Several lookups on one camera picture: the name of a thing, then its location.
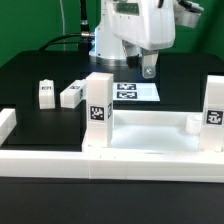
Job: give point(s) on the white desk top tray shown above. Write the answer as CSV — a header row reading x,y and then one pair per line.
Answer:
x,y
157,132

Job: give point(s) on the white left fence block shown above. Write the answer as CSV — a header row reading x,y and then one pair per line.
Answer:
x,y
7,123

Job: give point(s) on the white front fence bar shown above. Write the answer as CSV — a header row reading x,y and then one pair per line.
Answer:
x,y
193,167

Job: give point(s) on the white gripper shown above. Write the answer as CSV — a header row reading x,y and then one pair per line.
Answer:
x,y
149,24

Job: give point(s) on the fiducial marker sheet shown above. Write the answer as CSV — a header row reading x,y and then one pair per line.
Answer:
x,y
135,92

